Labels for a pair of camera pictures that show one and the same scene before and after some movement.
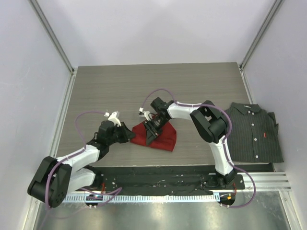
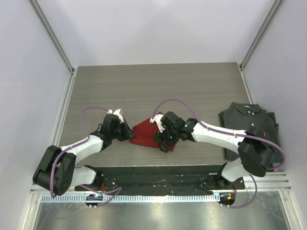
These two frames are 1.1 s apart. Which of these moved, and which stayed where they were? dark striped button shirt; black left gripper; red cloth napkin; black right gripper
Moved: black right gripper
Stayed: dark striped button shirt; black left gripper; red cloth napkin
